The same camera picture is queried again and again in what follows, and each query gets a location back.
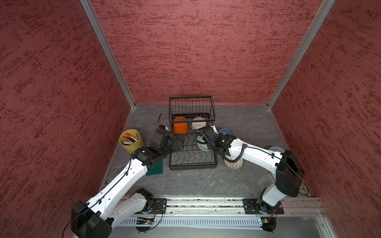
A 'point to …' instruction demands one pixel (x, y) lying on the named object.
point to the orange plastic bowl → (180, 128)
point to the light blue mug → (275, 148)
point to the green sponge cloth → (156, 168)
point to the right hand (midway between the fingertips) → (213, 141)
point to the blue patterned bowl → (226, 131)
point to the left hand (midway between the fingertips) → (176, 146)
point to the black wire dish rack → (188, 114)
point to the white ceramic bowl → (197, 125)
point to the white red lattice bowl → (234, 165)
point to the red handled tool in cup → (131, 140)
